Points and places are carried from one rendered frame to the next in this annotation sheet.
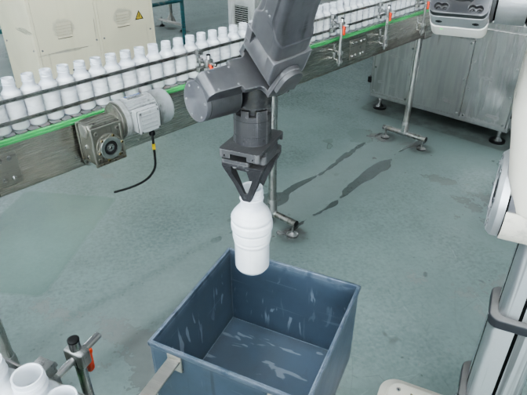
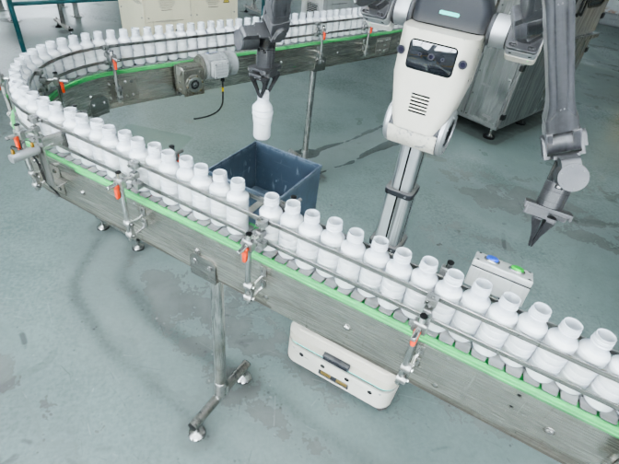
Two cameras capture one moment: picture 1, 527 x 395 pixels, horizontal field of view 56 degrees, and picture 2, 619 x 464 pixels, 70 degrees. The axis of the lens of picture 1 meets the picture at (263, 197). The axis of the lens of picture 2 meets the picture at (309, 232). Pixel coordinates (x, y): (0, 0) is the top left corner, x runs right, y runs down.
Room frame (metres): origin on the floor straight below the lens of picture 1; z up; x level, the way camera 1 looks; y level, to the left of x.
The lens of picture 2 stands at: (-0.71, -0.21, 1.78)
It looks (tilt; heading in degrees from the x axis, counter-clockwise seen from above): 38 degrees down; 1
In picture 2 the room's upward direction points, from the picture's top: 7 degrees clockwise
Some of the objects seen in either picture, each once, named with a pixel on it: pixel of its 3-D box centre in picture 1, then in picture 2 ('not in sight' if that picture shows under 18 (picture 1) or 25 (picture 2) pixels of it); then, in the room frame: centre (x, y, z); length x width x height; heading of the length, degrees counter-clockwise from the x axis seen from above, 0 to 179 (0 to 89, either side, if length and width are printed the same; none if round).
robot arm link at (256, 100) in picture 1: (248, 88); (264, 39); (0.69, 0.02, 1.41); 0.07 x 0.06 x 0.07; 130
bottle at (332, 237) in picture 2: not in sight; (331, 247); (0.14, -0.25, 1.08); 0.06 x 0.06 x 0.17
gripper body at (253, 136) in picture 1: (252, 128); (265, 59); (0.69, 0.02, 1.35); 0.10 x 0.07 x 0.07; 157
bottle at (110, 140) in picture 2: not in sight; (112, 151); (0.46, 0.44, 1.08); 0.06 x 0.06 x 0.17
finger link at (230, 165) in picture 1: (250, 172); (262, 82); (0.68, 0.02, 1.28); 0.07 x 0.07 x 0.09; 67
